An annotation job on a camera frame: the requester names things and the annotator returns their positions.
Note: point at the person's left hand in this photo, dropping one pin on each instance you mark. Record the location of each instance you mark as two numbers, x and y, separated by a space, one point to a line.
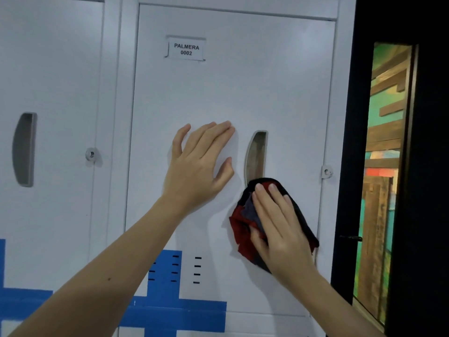
191 175

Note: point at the person's right hand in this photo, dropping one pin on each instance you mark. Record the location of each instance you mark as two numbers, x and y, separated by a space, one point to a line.
286 245

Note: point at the person's left thumb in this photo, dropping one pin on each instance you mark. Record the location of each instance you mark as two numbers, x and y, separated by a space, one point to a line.
224 173

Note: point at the person's left middle finger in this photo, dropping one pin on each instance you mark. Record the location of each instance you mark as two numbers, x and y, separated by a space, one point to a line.
212 136

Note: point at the person's right little finger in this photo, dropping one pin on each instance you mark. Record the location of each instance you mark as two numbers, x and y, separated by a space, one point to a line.
293 212

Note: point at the person's right thumb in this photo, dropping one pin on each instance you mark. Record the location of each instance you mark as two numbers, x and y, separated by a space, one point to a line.
258 242

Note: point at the person's right middle finger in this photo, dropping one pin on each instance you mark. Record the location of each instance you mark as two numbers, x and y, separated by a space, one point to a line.
269 205

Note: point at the person's left little finger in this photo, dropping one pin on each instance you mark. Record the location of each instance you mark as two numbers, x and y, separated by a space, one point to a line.
179 140

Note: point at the red and black cloth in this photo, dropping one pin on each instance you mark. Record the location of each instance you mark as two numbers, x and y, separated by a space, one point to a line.
242 224

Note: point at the person's left forearm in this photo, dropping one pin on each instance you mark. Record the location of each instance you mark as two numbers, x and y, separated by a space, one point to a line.
101 277

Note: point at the person's right forearm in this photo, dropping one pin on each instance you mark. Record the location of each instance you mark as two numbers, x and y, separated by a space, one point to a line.
333 308

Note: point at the round metal locker lock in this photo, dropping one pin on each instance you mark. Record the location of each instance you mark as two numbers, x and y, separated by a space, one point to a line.
91 154
326 172

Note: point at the white labelled locker door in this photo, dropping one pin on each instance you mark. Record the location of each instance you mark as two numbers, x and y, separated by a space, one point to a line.
280 84

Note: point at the white paper name label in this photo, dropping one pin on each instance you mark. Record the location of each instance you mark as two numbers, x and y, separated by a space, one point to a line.
186 49

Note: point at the black glazed door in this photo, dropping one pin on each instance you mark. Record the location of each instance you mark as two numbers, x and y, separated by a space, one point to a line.
428 171

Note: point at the white plain locker door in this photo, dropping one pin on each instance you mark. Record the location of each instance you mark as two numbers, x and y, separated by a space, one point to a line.
52 66

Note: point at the white metal locker frame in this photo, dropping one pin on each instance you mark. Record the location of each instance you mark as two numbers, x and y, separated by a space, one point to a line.
117 101

